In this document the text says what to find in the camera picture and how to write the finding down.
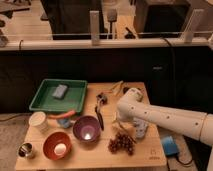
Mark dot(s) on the blue toy piece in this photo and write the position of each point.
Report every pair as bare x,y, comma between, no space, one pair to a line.
64,123

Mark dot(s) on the blue box on floor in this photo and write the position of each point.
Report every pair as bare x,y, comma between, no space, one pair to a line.
169,146

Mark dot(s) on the wooden table board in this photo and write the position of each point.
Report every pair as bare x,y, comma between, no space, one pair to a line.
148,155

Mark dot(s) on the blue crumpled cloth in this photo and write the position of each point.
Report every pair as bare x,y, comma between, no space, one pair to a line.
140,128

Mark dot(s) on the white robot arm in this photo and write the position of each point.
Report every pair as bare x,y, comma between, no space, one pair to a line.
193,124

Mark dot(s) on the blue-grey sponge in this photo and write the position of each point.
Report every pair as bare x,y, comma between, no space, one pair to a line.
60,91

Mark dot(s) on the white paper cup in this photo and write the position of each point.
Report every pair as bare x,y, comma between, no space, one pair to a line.
39,121

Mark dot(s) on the orange carrot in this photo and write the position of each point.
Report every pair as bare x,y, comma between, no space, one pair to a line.
63,115

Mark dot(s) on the green plastic tray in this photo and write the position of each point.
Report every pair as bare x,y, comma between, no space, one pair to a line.
72,100

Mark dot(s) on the bunch of red grapes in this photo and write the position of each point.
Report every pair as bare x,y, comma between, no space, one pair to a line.
121,142

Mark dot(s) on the small metal cup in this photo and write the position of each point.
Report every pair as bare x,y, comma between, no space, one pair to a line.
26,150

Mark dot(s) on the red bowl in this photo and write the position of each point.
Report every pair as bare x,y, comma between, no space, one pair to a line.
54,139

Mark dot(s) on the purple bowl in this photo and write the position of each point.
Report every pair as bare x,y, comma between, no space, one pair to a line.
86,129

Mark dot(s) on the white egg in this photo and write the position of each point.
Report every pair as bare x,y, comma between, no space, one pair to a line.
60,149

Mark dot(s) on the black rectangular block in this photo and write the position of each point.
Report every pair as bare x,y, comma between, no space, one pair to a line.
125,89

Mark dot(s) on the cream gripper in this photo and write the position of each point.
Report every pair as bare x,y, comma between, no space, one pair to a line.
118,120

